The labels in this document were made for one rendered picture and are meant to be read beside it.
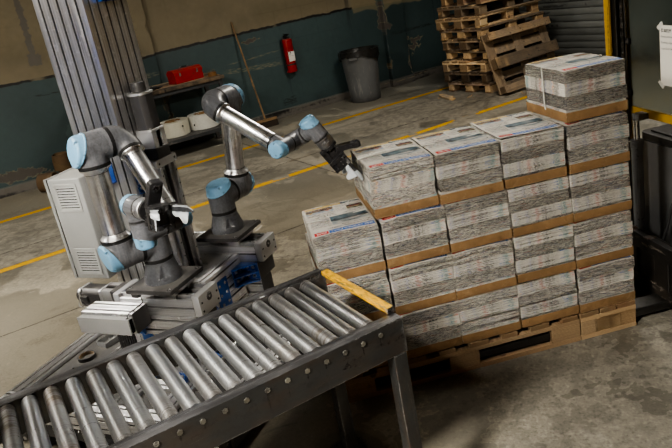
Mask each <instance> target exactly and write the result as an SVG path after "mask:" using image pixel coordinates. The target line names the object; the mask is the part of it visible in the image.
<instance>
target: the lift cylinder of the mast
mask: <svg viewBox="0 0 672 448"><path fill-rule="evenodd" d="M632 119H633V120H632V124H633V138H632V139H630V148H631V161H632V186H633V211H634V225H635V226H637V227H639V228H640V229H642V230H644V231H646V222H645V193H644V164H643V147H644V139H643V138H640V122H639V121H641V120H645V119H649V113H647V112H643V111H640V112H635V113H632ZM671 215H672V203H671V205H670V209H669V214H668V219H667V224H666V227H665V230H664V234H663V237H662V239H661V240H663V241H664V240H665V237H666V234H667V231H668V228H669V225H670V220H671Z"/></svg>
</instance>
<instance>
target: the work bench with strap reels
mask: <svg viewBox="0 0 672 448"><path fill-rule="evenodd" d="M185 66H187V67H185ZM181 67H183V68H180V67H179V69H175V70H171V71H167V73H166V76H167V78H168V82H166V83H162V84H158V85H154V86H156V87H158V86H163V87H160V88H159V89H156V90H153V92H152V95H153V98H154V99H157V98H161V97H165V96H169V95H173V94H178V93H182V92H186V91H190V90H194V89H198V88H202V87H204V90H205V93H206V92H207V91H209V87H208V86H210V85H214V84H219V87H220V86H222V85H224V84H223V80H222V78H224V75H221V74H217V75H216V76H213V77H208V73H203V71H202V66H201V65H200V64H194V65H191V66H188V65H184V66H181ZM160 124H162V125H163V126H164V130H165V134H166V138H167V142H168V144H169V146H170V145H173V144H177V143H180V142H184V141H187V140H191V139H194V138H198V137H202V136H205V135H209V134H212V133H215V135H216V138H214V139H220V138H222V137H220V133H219V131H221V124H220V123H217V122H215V121H214V120H212V119H211V118H209V117H208V116H207V115H206V114H205V113H204V111H203V110H202V111H198V112H194V113H191V114H189V115H187V117H176V118H172V119H168V120H165V121H162V122H160Z"/></svg>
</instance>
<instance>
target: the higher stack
mask: <svg viewBox="0 0 672 448"><path fill-rule="evenodd" d="M599 55H600V56H599ZM599 55H597V54H591V53H574V54H568V55H563V56H559V57H554V58H549V59H545V60H540V61H536V62H532V63H528V64H525V67H526V68H525V71H526V72H525V73H526V75H525V76H524V77H525V79H526V80H525V82H526V83H525V84H526V85H525V86H526V87H527V88H526V93H527V98H528V99H527V102H530V103H533V104H536V105H540V106H543V107H544V108H545V110H546V107H547V108H550V109H553V110H557V111H560V112H563V113H566V114H567V113H571V112H575V111H579V110H584V109H588V108H593V107H597V106H602V105H606V104H610V103H615V102H619V101H623V100H626V97H628V91H627V90H626V89H627V88H628V87H627V84H625V83H626V81H625V73H626V72H625V66H624V65H625V63H624V62H625V59H623V58H619V57H613V56H602V54H599ZM528 113H531V114H533V115H536V116H538V117H541V118H545V119H546V120H549V121H551V122H554V123H556V124H558V125H561V126H562V127H564V131H563V132H564V134H563V135H564V140H563V141H564V145H565V147H564V149H565V151H564V152H565V161H566V164H569V165H573V164H577V163H581V162H586V161H590V160H594V159H599V158H603V157H607V156H611V155H616V154H620V153H624V152H628V151H629V144H628V142H630V141H628V140H629V139H628V137H629V133H630V132H629V124H628V120H627V118H628V117H627V112H624V111H618V112H614V113H609V114H605V115H601V116H596V117H592V118H588V119H583V120H579V121H575V122H571V123H565V122H562V121H559V120H556V119H553V118H550V117H547V116H544V115H541V114H538V113H535V112H528ZM628 165H629V164H628V162H626V161H625V162H621V163H616V164H612V165H608V166H604V167H600V168H596V169H591V170H587V171H583V172H579V173H575V174H569V173H567V176H568V180H569V181H567V182H569V185H568V186H569V188H568V191H569V192H568V193H569V194H568V196H569V198H570V199H571V200H572V201H571V204H572V211H571V213H573V214H576V213H580V212H584V211H588V210H592V209H596V208H600V207H604V206H608V205H612V204H616V203H621V202H625V201H629V200H631V198H632V197H631V186H630V181H629V180H630V176H629V175H630V174H629V171H628V170H629V166H628ZM631 216H632V215H631V212H630V210H624V211H620V212H616V213H612V214H608V215H604V216H600V217H596V218H592V219H588V220H584V221H580V222H575V223H574V222H573V223H570V224H572V225H573V231H574V232H573V234H574V235H573V238H574V240H573V241H574V243H573V245H574V257H575V258H574V259H575V260H576V261H577V260H581V259H585V258H589V257H593V256H597V255H601V254H605V253H609V252H613V251H616V250H620V249H624V248H628V247H632V244H633V243H632V242H633V239H632V238H633V236H632V233H633V228H632V227H633V226H632V221H631ZM634 258H635V257H633V256H632V255H629V256H625V257H622V258H618V259H614V260H610V261H606V262H602V263H598V264H595V265H591V266H587V267H583V268H579V269H576V270H573V271H574V273H575V275H574V277H575V281H576V285H577V289H578V290H576V291H577V296H578V297H577V301H578V302H577V303H578V304H579V305H583V304H587V303H590V302H594V301H598V300H602V299H605V298H609V297H613V296H617V295H621V294H625V293H629V292H632V291H634V289H635V287H634V278H633V277H634V272H633V271H634V270H633V268H634V267H635V264H634V263H635V260H634ZM576 315H577V316H578V318H579V319H580V336H581V340H584V339H588V338H592V337H595V336H599V335H603V334H606V333H610V332H614V331H617V330H621V329H625V328H628V327H632V326H636V325H637V324H636V304H635V299H632V300H628V301H624V302H621V303H617V304H613V305H609V306H606V307H602V308H598V309H595V310H591V311H587V312H583V313H578V314H576Z"/></svg>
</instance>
